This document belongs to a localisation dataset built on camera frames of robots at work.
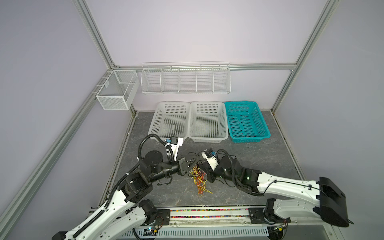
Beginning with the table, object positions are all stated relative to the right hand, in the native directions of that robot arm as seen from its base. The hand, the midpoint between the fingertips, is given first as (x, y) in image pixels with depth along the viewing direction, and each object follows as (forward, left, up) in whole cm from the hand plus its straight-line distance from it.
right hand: (200, 166), depth 73 cm
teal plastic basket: (+42, -35, -17) cm, 57 cm away
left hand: (-4, 0, +14) cm, 14 cm away
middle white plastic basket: (+43, -6, -16) cm, 46 cm away
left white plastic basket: (+46, +23, -17) cm, 54 cm away
